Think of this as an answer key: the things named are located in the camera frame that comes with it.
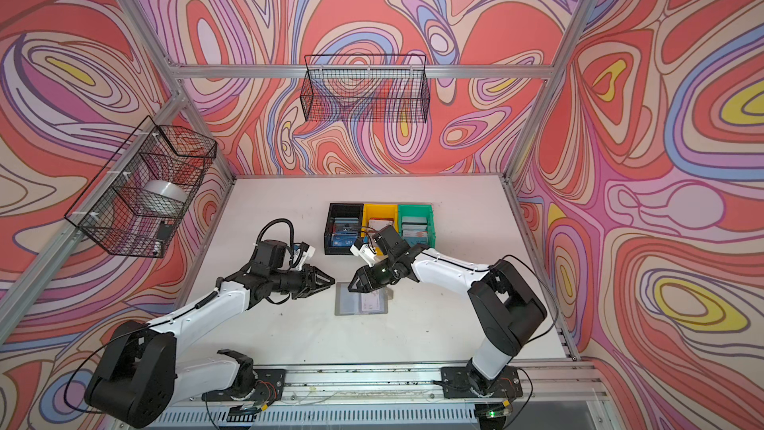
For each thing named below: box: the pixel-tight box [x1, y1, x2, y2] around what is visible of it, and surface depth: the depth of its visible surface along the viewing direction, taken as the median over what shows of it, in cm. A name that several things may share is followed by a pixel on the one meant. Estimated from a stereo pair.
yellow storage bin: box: [361, 203, 399, 238], surface depth 103 cm
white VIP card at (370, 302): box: [361, 289, 381, 312], surface depth 88 cm
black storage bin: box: [324, 203, 365, 255], surface depth 101 cm
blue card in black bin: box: [332, 234, 358, 247], surface depth 101 cm
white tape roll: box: [141, 180, 190, 216], surface depth 74 cm
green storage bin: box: [397, 204, 437, 249], surface depth 103 cm
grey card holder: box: [334, 281, 394, 316], surface depth 88 cm
